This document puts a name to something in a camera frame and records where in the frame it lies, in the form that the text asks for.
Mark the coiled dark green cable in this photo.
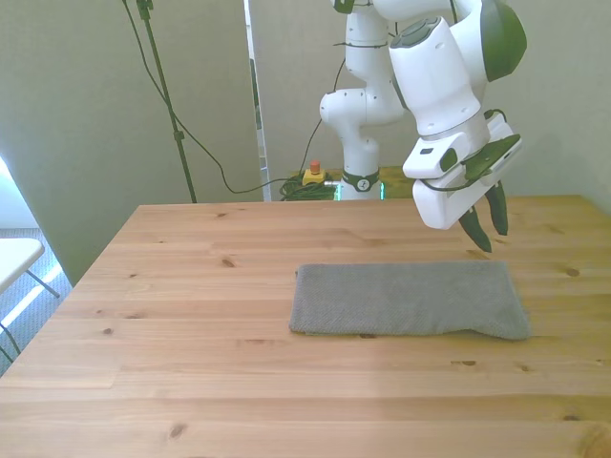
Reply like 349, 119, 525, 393
278, 175, 343, 202

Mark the grey folded towel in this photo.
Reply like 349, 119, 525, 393
287, 260, 533, 342

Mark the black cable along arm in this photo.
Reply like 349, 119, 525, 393
302, 0, 389, 177

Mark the white folding chair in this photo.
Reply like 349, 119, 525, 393
0, 156, 62, 362

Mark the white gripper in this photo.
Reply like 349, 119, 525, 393
411, 167, 509, 254

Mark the long black cable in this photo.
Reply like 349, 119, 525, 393
120, 0, 268, 195

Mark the white partition panel edge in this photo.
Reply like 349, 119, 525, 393
242, 0, 274, 202

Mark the black camera stand pole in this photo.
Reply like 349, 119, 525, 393
135, 0, 199, 204

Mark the yellow emergency stop button box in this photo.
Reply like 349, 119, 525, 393
301, 160, 327, 188

